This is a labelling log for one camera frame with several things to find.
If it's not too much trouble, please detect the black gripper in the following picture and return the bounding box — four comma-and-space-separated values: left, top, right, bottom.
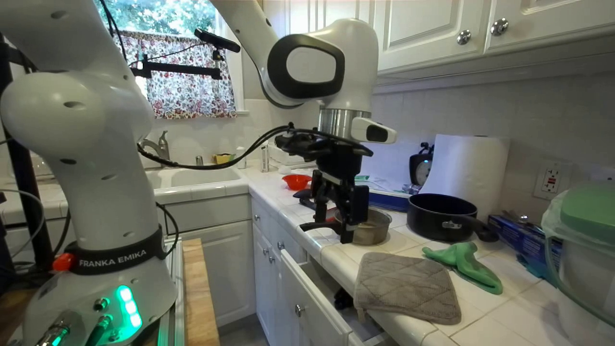
312, 151, 374, 245

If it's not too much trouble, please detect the grey quilted towel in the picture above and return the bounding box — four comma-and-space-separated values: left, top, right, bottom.
354, 249, 464, 326

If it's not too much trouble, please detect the white paper towel roll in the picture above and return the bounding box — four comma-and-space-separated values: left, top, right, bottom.
420, 132, 514, 220

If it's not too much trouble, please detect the white and blue wrap box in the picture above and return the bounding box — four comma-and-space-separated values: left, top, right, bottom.
366, 184, 414, 212

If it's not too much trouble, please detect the red bowl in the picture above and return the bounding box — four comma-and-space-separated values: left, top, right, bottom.
281, 170, 316, 191

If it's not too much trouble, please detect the open white drawer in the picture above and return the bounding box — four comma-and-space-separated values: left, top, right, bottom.
276, 245, 393, 346

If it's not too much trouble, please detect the white counter base cabinet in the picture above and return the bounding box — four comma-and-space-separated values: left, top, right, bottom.
249, 193, 304, 346

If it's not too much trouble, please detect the green cloth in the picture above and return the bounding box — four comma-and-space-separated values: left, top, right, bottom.
422, 239, 506, 295

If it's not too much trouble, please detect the white sink cabinet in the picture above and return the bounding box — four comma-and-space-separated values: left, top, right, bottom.
156, 191, 256, 330

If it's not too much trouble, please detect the white sink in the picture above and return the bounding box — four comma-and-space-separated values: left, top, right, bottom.
151, 164, 247, 189

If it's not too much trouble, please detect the wooden board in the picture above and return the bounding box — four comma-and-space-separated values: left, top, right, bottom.
181, 236, 222, 346

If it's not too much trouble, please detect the blue plate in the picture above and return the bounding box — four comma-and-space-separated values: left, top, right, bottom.
489, 209, 562, 284

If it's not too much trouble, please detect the chrome faucet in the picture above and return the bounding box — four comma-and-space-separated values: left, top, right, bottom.
141, 128, 174, 162

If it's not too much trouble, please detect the white upper cabinet door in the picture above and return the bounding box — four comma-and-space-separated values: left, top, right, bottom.
372, 0, 495, 74
485, 0, 615, 55
312, 0, 377, 26

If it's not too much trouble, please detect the floral curtain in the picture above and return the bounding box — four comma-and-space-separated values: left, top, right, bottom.
120, 28, 239, 122

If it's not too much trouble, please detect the clear container green lid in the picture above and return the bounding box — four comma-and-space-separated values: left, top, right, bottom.
541, 182, 615, 330

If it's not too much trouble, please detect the window with greenery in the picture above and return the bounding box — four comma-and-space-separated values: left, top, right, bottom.
95, 0, 224, 39

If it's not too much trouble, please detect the black tripod pole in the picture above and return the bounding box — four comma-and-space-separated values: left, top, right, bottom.
0, 34, 58, 289

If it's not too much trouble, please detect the small silver pot black handle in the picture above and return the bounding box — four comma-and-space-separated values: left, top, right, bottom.
299, 207, 395, 247

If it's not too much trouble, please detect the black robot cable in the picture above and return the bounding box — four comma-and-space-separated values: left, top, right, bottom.
137, 120, 297, 172

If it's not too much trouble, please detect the black camera on mount arm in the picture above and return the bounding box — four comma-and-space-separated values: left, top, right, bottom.
131, 26, 245, 82

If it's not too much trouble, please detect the white wall outlet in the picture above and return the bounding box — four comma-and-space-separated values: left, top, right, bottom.
533, 159, 575, 201

